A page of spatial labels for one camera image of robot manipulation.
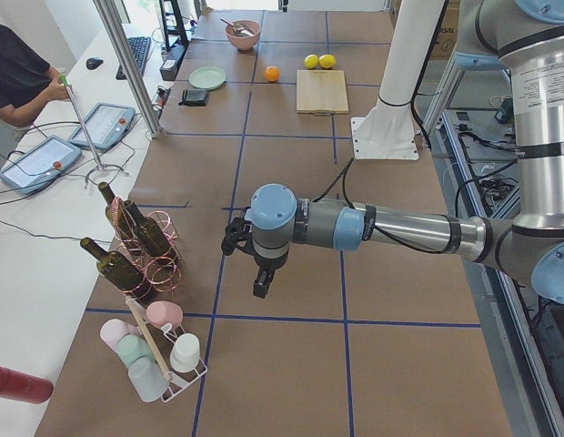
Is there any person in black shirt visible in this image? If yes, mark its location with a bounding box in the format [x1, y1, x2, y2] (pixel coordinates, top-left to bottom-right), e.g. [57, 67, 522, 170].
[0, 24, 69, 127]

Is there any aluminium frame post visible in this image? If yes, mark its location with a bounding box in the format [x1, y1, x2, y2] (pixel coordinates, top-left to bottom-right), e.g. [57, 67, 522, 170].
[93, 0, 162, 138]

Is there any green bottle front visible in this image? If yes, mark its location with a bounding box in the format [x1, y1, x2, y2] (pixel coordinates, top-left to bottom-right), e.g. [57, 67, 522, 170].
[80, 237, 152, 300]

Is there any teach pendant far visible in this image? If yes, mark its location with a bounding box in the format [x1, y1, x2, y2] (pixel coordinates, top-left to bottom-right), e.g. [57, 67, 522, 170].
[83, 102, 136, 151]

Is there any green plate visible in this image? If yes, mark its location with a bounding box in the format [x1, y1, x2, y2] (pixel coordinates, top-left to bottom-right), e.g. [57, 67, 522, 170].
[188, 66, 227, 90]

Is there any wooden rack handle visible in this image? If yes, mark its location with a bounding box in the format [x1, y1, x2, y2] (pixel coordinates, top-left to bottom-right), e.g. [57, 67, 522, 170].
[126, 298, 172, 381]

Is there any pink bowl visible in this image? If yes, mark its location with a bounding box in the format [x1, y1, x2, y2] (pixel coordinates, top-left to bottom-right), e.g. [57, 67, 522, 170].
[225, 20, 261, 51]

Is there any black keyboard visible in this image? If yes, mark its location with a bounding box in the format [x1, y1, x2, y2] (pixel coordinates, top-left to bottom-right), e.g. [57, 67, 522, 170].
[126, 36, 152, 76]

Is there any teach pendant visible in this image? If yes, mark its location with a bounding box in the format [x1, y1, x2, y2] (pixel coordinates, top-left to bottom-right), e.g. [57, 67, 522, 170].
[83, 102, 136, 151]
[0, 136, 82, 195]

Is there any pink cup top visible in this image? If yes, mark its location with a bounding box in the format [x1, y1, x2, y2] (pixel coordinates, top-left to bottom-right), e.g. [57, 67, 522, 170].
[146, 300, 183, 328]

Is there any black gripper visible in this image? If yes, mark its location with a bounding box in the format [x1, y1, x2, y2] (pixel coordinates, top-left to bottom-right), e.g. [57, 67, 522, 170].
[252, 243, 289, 299]

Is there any mint green cup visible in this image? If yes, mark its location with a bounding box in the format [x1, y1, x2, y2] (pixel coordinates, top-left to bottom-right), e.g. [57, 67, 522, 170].
[116, 334, 155, 368]

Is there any wooden cutting board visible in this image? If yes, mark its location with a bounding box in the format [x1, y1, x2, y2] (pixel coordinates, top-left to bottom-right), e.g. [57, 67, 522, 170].
[297, 69, 349, 115]

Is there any pale pink cup left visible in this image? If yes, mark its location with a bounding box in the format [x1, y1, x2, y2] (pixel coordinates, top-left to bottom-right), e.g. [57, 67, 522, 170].
[99, 319, 141, 351]

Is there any copper wire bottle rack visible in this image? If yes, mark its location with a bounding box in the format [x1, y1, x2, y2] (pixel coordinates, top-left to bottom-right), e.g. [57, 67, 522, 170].
[106, 196, 182, 295]

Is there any metal scoop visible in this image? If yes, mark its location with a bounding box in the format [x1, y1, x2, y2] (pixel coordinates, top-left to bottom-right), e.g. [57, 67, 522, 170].
[220, 17, 259, 37]

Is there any light grey cup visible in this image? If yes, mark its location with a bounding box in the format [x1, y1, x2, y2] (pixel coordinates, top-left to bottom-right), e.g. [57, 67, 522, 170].
[128, 357, 169, 402]

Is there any green bottle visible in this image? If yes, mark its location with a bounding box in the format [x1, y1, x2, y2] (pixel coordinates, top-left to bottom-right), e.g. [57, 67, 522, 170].
[80, 237, 152, 300]
[124, 199, 176, 259]
[97, 182, 133, 239]

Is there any green bottle back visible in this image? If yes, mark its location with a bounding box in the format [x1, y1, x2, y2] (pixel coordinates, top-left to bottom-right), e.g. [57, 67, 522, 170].
[97, 182, 133, 239]

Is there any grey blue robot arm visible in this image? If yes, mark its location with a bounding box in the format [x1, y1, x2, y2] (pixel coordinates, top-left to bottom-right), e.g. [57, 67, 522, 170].
[245, 1, 564, 305]

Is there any lemon far from board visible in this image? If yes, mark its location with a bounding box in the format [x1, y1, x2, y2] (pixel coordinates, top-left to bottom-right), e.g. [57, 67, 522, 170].
[318, 54, 337, 69]

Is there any green bottle middle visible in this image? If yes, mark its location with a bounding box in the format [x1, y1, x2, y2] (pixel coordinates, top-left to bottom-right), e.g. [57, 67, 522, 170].
[124, 199, 176, 259]

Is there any orange fruit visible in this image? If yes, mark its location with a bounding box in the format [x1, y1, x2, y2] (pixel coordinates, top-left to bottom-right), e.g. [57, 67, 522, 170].
[264, 66, 280, 83]

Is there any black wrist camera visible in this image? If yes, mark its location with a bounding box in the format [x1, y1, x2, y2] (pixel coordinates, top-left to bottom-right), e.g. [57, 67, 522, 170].
[221, 207, 254, 256]

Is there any black computer mouse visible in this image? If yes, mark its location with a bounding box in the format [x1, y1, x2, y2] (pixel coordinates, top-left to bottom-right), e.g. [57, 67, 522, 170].
[86, 57, 104, 71]

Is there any teach pendant near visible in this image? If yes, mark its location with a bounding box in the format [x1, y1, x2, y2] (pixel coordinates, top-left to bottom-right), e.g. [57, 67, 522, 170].
[0, 136, 82, 195]

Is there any red cylinder bottle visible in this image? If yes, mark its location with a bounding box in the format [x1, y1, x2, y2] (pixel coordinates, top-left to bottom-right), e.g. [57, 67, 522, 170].
[0, 366, 54, 404]

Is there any lemon near board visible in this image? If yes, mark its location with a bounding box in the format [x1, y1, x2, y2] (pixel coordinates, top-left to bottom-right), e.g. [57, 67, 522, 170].
[304, 54, 319, 70]

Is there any white cup right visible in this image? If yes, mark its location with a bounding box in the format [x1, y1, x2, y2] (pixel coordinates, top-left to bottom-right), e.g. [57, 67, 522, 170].
[169, 333, 200, 372]

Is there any dark folded cloth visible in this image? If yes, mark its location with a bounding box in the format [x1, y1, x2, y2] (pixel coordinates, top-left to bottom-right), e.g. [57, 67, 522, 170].
[178, 88, 209, 107]

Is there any metal grabber stick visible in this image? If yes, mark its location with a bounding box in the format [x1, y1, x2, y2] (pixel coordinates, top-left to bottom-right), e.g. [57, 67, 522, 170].
[59, 74, 129, 188]

